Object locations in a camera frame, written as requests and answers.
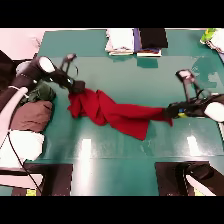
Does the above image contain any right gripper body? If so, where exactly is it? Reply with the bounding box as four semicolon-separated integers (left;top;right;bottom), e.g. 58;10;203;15
163;101;188;120

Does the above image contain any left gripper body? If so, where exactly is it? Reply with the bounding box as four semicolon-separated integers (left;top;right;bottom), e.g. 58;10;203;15
68;79;87;95

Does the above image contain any red garment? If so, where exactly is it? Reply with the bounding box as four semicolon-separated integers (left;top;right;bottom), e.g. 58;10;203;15
67;87;174;142

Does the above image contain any brown garment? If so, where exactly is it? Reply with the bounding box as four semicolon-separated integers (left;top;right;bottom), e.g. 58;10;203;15
9;99;54;133

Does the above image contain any folded white garment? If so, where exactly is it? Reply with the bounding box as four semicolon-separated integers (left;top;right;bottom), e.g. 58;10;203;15
104;28;136;56

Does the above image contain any folded black garment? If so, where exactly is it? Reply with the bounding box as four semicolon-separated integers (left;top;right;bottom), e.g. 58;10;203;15
138;28;169;51

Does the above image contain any purple garment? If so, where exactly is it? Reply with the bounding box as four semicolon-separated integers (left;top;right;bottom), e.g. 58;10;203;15
132;28;143;54

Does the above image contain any green and white garment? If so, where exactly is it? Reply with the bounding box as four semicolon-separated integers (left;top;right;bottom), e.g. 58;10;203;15
199;28;224;55

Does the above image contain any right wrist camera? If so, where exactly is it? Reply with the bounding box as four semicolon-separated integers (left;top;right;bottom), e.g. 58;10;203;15
175;68;208;102

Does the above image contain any black cable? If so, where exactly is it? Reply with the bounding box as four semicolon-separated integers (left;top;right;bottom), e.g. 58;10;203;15
5;132;44;196

